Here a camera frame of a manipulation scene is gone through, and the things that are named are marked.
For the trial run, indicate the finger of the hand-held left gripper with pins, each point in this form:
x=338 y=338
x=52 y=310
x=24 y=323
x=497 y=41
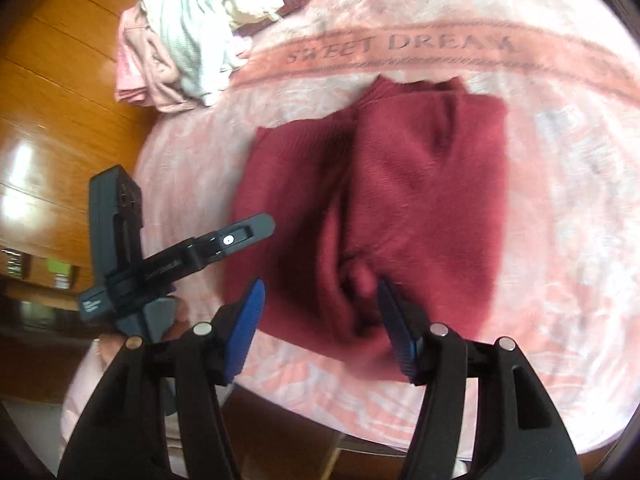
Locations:
x=250 y=227

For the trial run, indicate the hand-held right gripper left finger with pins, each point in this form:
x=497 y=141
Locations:
x=245 y=320

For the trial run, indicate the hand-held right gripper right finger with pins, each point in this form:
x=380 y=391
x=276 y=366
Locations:
x=397 y=330

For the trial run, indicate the maroon knit sweater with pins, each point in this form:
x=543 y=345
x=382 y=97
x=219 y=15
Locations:
x=410 y=200

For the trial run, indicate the person's left hand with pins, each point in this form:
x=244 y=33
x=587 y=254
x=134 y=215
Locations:
x=178 y=332

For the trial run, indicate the green box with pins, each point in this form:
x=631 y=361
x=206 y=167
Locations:
x=62 y=272

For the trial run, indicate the dark side cabinet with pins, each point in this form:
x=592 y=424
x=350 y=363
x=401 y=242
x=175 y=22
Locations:
x=30 y=305

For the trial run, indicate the light pink garment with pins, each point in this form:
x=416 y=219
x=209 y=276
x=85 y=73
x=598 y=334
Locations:
x=135 y=70

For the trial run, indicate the pink printed blanket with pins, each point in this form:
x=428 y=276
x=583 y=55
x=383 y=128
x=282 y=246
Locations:
x=575 y=260

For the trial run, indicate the white striped garment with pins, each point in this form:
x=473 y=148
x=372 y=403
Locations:
x=185 y=35

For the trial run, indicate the cream zippered garment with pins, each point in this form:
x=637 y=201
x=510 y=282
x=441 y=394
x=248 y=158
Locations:
x=250 y=5

